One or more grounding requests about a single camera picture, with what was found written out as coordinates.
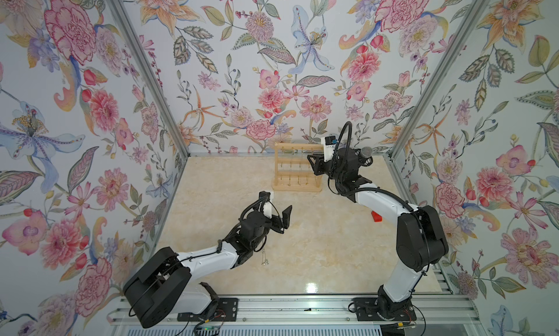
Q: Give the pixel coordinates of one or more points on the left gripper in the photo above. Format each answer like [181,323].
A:
[274,218]

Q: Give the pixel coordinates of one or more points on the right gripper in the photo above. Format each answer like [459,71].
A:
[323,162]

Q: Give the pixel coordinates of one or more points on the wooden jewelry display stand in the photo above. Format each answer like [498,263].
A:
[293,171]

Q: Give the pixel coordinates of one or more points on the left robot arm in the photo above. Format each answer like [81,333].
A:
[171,282]

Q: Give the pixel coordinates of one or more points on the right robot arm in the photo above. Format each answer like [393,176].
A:
[420,238]

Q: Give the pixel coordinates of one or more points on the black microphone on tripod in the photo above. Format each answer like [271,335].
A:
[366,154]

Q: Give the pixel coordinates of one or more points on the red toy brick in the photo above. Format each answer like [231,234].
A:
[376,217]

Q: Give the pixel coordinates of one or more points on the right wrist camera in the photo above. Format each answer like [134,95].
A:
[329,146]

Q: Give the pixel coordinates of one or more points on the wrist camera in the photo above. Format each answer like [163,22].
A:
[329,146]
[266,207]

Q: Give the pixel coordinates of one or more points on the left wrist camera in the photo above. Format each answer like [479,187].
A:
[266,207]

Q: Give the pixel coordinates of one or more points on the aluminium mounting rail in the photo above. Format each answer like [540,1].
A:
[307,309]

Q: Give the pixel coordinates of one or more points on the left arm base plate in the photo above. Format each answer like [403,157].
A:
[224,309]

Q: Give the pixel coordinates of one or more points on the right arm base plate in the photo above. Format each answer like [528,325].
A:
[382,309]

